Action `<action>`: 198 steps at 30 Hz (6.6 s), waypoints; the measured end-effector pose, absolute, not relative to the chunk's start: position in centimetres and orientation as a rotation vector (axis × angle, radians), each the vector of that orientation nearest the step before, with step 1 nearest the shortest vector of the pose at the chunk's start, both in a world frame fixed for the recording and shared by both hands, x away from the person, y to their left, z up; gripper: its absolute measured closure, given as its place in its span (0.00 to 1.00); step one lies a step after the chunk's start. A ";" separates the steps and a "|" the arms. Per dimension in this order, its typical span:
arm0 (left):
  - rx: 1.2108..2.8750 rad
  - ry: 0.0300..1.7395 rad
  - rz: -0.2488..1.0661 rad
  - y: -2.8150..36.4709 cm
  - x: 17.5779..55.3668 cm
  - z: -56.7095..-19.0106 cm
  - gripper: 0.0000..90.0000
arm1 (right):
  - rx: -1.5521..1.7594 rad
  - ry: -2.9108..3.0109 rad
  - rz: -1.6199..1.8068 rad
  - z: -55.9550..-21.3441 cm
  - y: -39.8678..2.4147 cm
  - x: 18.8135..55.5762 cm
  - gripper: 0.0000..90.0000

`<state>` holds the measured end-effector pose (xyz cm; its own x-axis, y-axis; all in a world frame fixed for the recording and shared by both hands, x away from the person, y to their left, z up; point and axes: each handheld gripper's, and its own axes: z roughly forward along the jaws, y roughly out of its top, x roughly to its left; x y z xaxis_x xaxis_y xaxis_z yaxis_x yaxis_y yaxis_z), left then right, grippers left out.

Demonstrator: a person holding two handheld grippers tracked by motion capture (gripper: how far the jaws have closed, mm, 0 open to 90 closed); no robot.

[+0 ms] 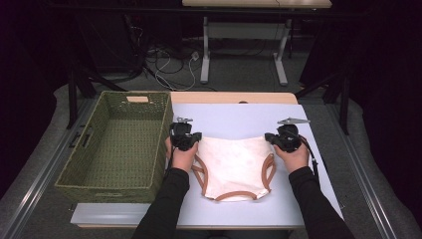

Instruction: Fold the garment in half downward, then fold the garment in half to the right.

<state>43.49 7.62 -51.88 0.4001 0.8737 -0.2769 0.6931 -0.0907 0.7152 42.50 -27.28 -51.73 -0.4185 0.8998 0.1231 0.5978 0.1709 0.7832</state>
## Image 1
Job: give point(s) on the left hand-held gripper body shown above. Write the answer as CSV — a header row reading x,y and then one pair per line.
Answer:
x,y
180,136

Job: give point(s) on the black metal stand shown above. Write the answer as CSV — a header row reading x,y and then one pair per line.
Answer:
x,y
345,106
72,99

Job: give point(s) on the cream baby bodysuit brown trim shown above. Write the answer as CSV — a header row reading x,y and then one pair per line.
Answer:
x,y
232,166

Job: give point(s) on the white power adapter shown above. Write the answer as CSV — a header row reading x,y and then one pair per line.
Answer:
x,y
195,55

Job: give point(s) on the person's left hand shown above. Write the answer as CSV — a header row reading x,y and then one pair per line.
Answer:
x,y
182,159

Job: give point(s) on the green woven basket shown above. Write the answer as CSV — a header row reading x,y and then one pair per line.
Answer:
x,y
132,139

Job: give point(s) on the aluminium floor rail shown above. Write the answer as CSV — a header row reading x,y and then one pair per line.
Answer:
x,y
365,181
46,174

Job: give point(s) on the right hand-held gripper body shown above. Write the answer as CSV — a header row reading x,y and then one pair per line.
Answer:
x,y
289,139

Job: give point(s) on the desk with white legs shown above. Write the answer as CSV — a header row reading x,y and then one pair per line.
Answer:
x,y
205,49

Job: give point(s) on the dark curtain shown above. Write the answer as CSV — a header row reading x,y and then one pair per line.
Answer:
x,y
20,99
398,99

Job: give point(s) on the person's right hand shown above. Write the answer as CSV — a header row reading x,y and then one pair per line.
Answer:
x,y
295,161

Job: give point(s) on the white table mat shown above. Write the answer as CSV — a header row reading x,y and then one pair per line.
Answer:
x,y
239,116

